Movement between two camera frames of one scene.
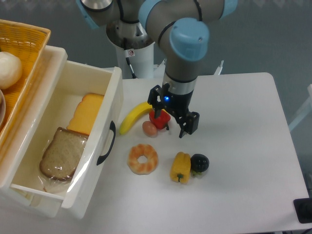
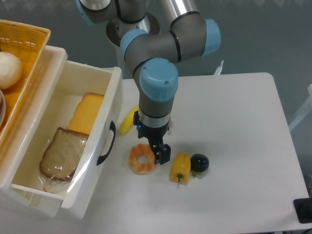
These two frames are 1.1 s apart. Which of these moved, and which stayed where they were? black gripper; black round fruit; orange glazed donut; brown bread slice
Moved: black gripper
Stayed: orange glazed donut; black round fruit; brown bread slice
